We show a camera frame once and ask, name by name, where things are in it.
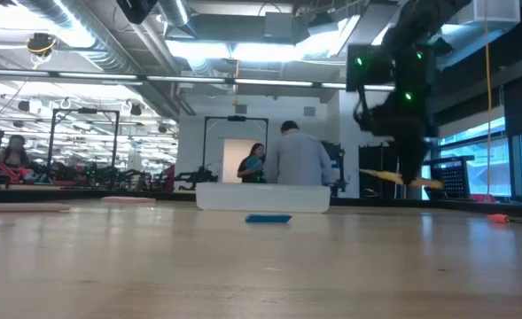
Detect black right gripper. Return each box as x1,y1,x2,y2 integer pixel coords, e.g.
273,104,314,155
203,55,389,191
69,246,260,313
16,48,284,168
361,88,439,185

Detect yellow handled scissors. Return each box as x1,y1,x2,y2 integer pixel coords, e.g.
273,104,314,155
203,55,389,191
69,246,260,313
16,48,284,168
360,167,445,190

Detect pencil with orange eraser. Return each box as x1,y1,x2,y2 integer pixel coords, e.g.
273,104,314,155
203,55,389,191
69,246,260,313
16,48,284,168
486,214,522,227

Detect clear plastic pencil box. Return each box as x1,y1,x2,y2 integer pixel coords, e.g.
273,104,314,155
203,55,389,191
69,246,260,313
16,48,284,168
195,182,331,214

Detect blue eraser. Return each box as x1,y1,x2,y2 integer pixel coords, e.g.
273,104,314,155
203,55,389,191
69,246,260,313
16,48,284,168
245,214,293,224

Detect pink sticky note pad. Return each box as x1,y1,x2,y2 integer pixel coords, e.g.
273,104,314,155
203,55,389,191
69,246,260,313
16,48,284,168
101,196,157,206

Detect black cabinet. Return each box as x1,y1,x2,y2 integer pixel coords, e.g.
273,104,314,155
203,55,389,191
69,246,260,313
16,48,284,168
358,143,400,198

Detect black perforated crate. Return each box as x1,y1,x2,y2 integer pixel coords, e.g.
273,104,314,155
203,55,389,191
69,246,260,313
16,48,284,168
421,155,476,201

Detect black equipment stand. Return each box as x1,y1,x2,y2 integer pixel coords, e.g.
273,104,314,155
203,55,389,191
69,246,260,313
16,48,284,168
321,140,347,197

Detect standing person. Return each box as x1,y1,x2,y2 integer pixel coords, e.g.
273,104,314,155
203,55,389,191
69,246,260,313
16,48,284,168
264,120,335,187

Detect person holding teal item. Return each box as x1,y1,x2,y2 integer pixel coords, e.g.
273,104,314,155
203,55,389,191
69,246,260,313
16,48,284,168
237,142,268,184

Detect black background robot rig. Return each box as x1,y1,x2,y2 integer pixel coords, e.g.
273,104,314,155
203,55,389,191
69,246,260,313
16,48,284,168
78,162,152,192

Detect seated person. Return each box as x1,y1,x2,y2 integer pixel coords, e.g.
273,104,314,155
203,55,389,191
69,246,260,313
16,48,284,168
0,134,34,183

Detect red fabric pile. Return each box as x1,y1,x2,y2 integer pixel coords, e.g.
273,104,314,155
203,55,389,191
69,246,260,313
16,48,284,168
0,162,36,185

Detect black aluminium table frame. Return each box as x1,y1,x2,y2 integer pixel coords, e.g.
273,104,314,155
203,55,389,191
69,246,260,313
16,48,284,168
0,187,522,221

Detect yellow hanging cable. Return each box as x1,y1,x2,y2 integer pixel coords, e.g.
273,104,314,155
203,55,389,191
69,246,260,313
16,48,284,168
483,0,495,197

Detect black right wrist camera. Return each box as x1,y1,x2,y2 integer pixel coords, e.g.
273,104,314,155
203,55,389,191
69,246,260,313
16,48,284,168
347,43,394,92

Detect black rig frame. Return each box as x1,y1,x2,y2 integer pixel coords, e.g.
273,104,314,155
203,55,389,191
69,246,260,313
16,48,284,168
202,115,270,183
46,107,121,179

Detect yellow ceiling cable reel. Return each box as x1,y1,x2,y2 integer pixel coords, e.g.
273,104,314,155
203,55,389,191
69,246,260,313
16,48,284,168
26,32,58,59

